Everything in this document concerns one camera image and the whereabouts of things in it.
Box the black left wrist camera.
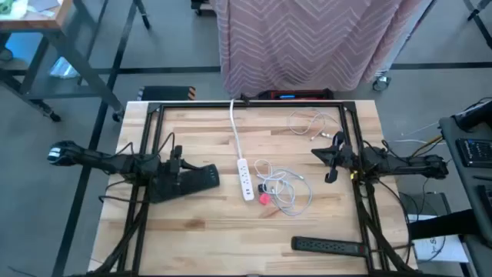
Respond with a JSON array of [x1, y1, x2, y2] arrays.
[[168, 145, 184, 175]]

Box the yellow floor cable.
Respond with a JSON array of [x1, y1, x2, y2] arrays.
[[395, 134, 445, 159]]

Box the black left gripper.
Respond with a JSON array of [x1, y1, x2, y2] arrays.
[[153, 152, 204, 195]]

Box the thin white USB cable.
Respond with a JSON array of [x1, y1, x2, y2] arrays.
[[287, 108, 344, 140]]

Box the black keyboard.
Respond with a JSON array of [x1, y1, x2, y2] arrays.
[[455, 137, 492, 169]]

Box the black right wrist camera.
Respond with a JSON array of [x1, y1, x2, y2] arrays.
[[337, 142, 354, 167]]

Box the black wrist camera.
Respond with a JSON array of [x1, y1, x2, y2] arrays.
[[168, 145, 184, 175], [337, 142, 354, 167]]

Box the red black toolbox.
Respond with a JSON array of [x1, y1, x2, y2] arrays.
[[256, 88, 334, 102]]

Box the black stand leg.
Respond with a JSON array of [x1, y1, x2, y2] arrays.
[[463, 0, 492, 39]]

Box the black box yellow striped ends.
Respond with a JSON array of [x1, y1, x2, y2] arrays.
[[137, 85, 197, 102]]

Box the black wheeled base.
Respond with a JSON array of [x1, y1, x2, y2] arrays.
[[191, 0, 216, 17]]

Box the black padded bar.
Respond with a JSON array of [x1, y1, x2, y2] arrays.
[[407, 209, 480, 240]]

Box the white paper box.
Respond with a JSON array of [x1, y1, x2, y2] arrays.
[[413, 214, 470, 265]]

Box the pink chevron cloth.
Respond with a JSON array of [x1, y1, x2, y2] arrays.
[[212, 0, 428, 99]]

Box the grey rack caster wheel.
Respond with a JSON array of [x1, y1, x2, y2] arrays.
[[371, 75, 392, 92]]

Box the white power strip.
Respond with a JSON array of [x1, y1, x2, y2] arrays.
[[229, 98, 255, 202]]

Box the grey desk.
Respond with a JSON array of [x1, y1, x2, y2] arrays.
[[439, 115, 492, 277]]

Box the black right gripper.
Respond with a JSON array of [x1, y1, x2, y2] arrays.
[[311, 131, 364, 184]]

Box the thick pale grey USB cable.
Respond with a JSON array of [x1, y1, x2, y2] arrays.
[[267, 168, 313, 217]]

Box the black power strip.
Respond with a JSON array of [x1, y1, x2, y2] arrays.
[[291, 235, 371, 258], [148, 164, 221, 205]]

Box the metal rack pole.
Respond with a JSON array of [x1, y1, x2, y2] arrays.
[[378, 0, 439, 78]]

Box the black aluminium frame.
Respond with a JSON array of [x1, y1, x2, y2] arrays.
[[86, 100, 422, 277]]

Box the grey computer case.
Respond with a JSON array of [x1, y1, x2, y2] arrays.
[[398, 191, 451, 224]]

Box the wooden top workbench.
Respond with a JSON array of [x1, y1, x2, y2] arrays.
[[0, 0, 128, 124]]

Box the black desk device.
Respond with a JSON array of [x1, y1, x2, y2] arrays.
[[451, 99, 492, 132]]

